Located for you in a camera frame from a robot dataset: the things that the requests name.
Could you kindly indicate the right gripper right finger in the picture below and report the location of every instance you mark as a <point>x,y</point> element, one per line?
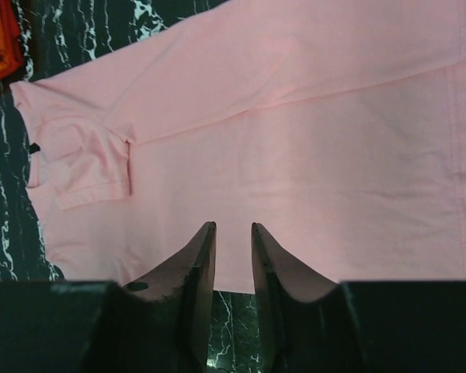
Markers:
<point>304,322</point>

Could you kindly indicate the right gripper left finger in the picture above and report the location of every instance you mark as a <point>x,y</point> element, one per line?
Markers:
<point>171,332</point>

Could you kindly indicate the pink t shirt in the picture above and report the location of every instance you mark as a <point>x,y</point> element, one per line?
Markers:
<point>339,125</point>

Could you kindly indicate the black marbled table mat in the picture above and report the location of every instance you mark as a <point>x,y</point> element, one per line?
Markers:
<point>53,37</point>

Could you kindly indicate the folded orange t shirt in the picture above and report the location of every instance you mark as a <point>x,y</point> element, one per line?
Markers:
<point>11,56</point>

